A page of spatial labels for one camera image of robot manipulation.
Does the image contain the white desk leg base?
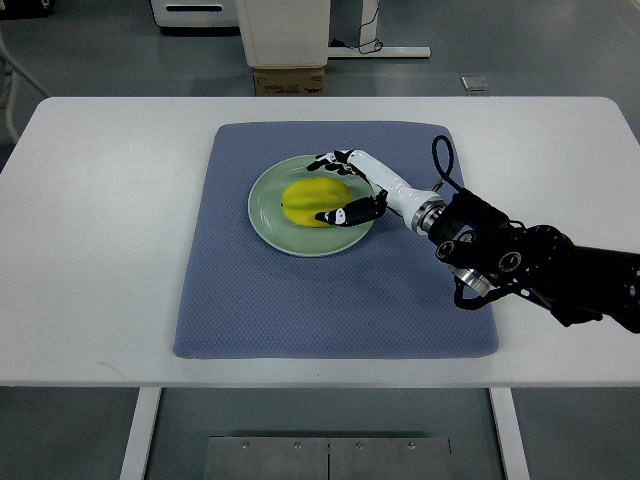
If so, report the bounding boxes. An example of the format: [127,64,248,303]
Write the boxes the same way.
[328,0,432,60]

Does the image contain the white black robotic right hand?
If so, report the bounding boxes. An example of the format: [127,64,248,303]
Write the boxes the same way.
[307,150,446,235]

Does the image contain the grey floor outlet plate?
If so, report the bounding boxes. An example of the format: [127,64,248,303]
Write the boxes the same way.
[460,75,490,93]

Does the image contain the white table leg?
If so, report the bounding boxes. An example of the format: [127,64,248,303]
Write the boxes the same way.
[489,387,530,480]
[119,387,162,480]

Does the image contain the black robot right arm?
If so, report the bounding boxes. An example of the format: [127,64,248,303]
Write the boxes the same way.
[428,184,639,333]

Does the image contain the light green plate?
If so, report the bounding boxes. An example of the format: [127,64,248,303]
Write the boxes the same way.
[248,155,373,257]

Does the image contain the white cabinet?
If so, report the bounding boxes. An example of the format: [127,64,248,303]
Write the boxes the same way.
[235,0,331,69]

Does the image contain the white tubes at left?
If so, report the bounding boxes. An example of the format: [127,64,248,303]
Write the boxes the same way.
[1,38,52,144]

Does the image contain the cardboard box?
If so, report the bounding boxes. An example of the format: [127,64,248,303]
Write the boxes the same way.
[252,67,325,97]

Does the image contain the white table right leg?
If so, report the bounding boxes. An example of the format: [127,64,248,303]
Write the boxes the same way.
[489,387,530,480]

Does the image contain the white table left leg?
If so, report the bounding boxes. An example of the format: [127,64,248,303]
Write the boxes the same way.
[119,387,162,480]

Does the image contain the white machine with slot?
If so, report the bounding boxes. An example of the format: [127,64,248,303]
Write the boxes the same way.
[150,0,239,28]

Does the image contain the black cable on floor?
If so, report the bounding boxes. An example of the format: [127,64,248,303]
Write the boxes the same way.
[329,0,385,55]

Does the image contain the yellow starfruit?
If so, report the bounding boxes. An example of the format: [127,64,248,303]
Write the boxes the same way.
[281,177,352,228]

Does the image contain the metal base plate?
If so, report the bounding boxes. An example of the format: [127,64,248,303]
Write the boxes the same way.
[203,436,455,479]

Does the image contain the blue textured mat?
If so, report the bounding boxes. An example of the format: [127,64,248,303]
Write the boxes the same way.
[173,121,499,359]

